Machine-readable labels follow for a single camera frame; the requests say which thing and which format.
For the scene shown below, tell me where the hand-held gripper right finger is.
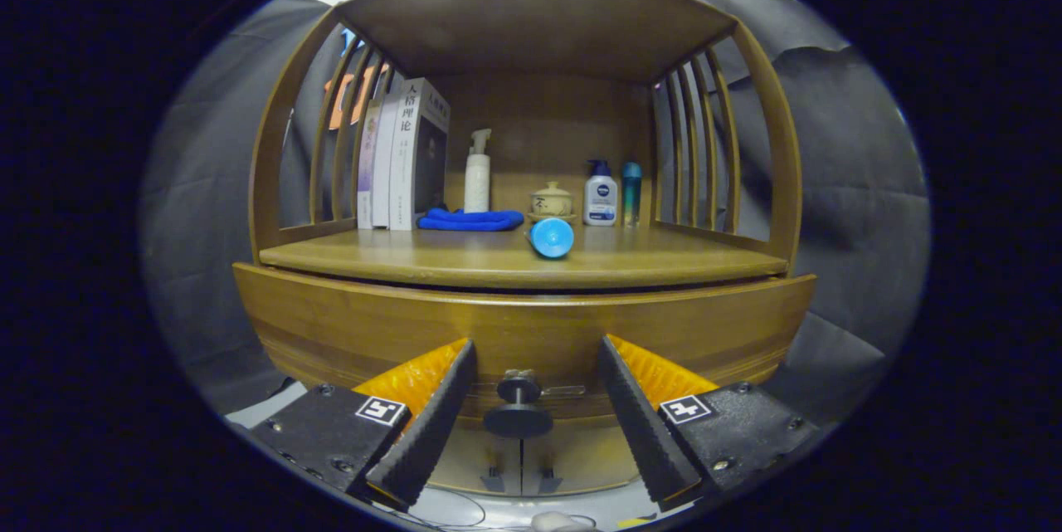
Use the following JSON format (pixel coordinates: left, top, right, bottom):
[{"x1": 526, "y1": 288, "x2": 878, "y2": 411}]
[{"x1": 597, "y1": 334, "x2": 822, "y2": 513}]

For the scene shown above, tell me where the wooden cabinet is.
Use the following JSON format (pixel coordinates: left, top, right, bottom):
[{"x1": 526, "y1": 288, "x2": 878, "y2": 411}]
[{"x1": 232, "y1": 0, "x2": 818, "y2": 498}]

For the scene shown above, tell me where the white rounded floor object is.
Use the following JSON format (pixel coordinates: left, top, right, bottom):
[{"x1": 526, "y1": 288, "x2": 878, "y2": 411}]
[{"x1": 529, "y1": 511, "x2": 586, "y2": 532}]

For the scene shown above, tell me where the white lotion bottle blue cap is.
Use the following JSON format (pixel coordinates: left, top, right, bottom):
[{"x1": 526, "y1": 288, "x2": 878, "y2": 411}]
[{"x1": 583, "y1": 159, "x2": 619, "y2": 227}]

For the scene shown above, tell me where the black round drawer knob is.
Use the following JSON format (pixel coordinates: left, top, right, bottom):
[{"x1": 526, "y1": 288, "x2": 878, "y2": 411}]
[{"x1": 483, "y1": 370, "x2": 554, "y2": 439}]

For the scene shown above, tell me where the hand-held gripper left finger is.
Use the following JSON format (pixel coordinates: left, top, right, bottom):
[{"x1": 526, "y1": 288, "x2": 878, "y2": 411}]
[{"x1": 249, "y1": 339, "x2": 478, "y2": 512}]

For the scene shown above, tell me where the teal slim bottle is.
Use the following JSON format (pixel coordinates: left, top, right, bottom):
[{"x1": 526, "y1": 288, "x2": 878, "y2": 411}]
[{"x1": 622, "y1": 162, "x2": 643, "y2": 227}]

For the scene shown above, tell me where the wooden countertop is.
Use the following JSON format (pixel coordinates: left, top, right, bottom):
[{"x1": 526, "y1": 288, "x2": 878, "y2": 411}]
[{"x1": 259, "y1": 221, "x2": 789, "y2": 290}]

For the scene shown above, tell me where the white book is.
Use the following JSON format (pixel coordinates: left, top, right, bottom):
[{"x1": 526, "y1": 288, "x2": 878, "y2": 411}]
[{"x1": 372, "y1": 92, "x2": 403, "y2": 229}]

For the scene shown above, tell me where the white pump bottle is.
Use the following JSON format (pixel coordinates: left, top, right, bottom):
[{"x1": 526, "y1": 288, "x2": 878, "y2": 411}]
[{"x1": 464, "y1": 129, "x2": 492, "y2": 213}]

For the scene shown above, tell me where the tangle of floor cables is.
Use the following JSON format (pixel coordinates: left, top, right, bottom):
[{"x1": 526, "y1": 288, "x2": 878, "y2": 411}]
[{"x1": 373, "y1": 486, "x2": 598, "y2": 531}]

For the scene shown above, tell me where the beige lidded teacup with saucer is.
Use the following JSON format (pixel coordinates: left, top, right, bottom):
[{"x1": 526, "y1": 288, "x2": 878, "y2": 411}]
[{"x1": 528, "y1": 181, "x2": 575, "y2": 223}]

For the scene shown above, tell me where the grey portrait book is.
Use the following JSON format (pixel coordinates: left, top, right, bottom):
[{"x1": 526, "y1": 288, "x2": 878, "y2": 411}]
[{"x1": 390, "y1": 77, "x2": 451, "y2": 232}]

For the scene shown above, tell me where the blue and white cosmetic tube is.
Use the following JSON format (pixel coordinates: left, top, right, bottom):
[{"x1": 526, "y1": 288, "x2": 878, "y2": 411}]
[{"x1": 529, "y1": 217, "x2": 575, "y2": 259}]

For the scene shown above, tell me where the wooden cabinet door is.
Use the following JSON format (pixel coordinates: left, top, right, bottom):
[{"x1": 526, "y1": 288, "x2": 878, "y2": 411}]
[
  {"x1": 427, "y1": 424, "x2": 524, "y2": 495},
  {"x1": 521, "y1": 424, "x2": 640, "y2": 495}
]

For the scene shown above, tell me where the blue folded cloth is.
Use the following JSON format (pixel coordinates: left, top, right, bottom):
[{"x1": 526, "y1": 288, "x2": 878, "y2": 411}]
[{"x1": 417, "y1": 207, "x2": 525, "y2": 232}]

